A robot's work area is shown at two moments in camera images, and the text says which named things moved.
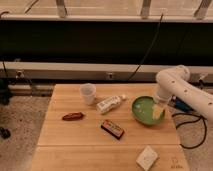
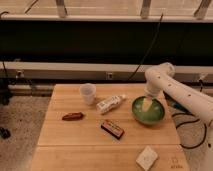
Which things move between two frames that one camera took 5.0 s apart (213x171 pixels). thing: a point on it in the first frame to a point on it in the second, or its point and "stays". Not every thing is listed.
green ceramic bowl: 142,109 stays
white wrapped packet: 110,103 stays
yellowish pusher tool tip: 157,109 to 146,104
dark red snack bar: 113,129 stays
